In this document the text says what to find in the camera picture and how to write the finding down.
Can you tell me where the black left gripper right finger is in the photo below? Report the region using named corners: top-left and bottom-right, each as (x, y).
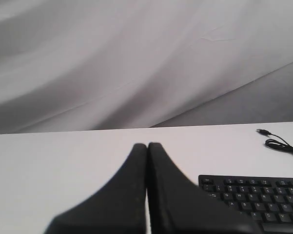
top-left (147, 142), bottom-right (261, 234)

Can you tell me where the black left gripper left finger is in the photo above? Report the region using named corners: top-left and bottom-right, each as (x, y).
top-left (45, 143), bottom-right (147, 234)

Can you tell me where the black computer keyboard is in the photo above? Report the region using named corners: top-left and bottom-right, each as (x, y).
top-left (198, 175), bottom-right (293, 234)

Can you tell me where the white draped backdrop cloth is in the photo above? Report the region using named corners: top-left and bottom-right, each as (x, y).
top-left (0, 0), bottom-right (293, 134)

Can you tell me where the black USB cable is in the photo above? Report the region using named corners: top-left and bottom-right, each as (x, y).
top-left (256, 128), bottom-right (293, 155)

